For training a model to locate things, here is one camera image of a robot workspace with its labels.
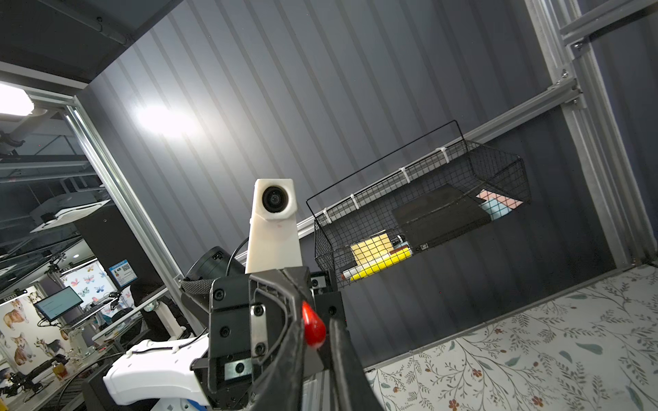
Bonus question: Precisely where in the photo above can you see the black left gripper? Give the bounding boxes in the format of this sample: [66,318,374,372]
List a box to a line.
[180,266,346,401]

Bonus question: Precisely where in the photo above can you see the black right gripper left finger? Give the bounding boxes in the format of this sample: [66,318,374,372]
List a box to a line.
[248,303,306,410]

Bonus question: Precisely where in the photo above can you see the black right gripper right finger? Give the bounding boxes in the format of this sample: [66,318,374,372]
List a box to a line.
[328,319,383,411]

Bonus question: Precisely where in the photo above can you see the black wire wall basket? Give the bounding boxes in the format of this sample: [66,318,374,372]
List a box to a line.
[306,120,531,287]

